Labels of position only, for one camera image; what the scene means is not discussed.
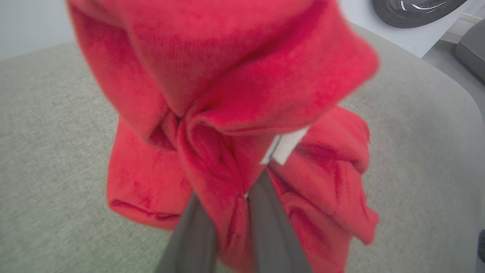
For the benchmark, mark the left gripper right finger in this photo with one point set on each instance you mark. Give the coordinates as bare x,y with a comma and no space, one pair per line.
274,239

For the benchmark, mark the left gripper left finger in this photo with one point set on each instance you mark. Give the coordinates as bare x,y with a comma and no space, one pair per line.
193,242

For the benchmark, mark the red t-shirt garment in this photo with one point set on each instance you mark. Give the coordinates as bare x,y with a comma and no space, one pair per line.
227,76

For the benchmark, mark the grey fabric sofa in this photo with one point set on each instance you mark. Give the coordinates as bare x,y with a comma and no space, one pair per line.
53,151

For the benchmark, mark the white washing machine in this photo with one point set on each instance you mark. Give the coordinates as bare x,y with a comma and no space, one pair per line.
413,36

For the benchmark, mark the dark washing machine door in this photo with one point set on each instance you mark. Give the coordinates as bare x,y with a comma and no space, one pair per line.
413,13

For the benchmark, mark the dark grey bin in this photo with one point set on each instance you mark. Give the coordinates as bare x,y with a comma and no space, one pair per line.
473,49

